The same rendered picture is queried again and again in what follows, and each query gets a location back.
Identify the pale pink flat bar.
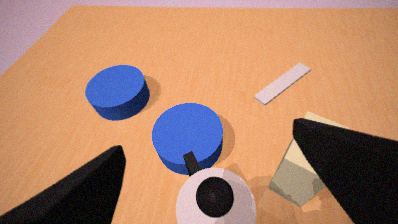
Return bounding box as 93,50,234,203
253,63,311,106

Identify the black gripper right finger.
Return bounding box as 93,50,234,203
292,118,398,224

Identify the blue cylinder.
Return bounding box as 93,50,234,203
152,103,223,175
85,65,150,121

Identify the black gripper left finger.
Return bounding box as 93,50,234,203
0,145,127,224

